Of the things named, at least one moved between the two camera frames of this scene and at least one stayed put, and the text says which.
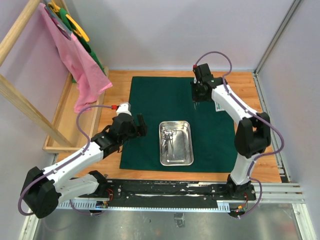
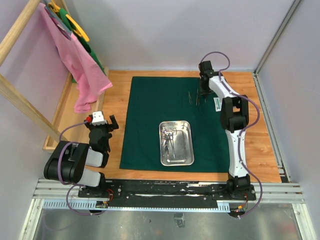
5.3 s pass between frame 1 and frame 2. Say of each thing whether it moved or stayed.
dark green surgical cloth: stayed
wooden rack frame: stayed
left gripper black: moved
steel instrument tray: stayed
